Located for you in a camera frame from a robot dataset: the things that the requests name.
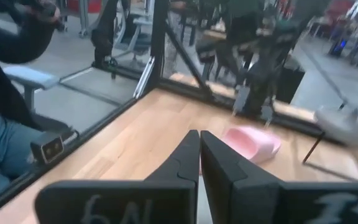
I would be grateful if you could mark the black aluminium table frame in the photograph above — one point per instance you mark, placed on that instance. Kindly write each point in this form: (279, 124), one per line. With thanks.
(158, 46)

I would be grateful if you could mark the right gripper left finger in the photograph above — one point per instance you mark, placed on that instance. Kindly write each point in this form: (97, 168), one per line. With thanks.
(120, 202)

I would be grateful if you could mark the pink slide slipper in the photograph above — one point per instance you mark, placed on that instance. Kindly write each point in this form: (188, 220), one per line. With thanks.
(253, 146)

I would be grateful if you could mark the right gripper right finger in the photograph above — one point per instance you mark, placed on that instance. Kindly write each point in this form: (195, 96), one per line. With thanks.
(244, 199)

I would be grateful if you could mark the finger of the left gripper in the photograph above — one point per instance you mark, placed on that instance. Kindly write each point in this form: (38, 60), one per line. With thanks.
(267, 113)
(241, 99)

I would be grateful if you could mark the grey slide slipper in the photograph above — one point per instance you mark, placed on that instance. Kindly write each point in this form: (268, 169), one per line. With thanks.
(353, 127)

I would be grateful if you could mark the silver aluminium bracket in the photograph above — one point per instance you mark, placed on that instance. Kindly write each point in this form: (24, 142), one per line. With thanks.
(143, 79)

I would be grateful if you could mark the black equipment stand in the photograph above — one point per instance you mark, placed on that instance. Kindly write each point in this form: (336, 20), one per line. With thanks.
(104, 37)

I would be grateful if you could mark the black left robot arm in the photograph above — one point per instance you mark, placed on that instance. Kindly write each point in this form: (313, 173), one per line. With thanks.
(259, 46)

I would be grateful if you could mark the office chair with grey armrest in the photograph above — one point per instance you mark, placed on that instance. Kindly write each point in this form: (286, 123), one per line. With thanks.
(30, 77)

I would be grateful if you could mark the small table-level camera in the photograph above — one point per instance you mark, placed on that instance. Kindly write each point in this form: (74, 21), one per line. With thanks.
(47, 151)

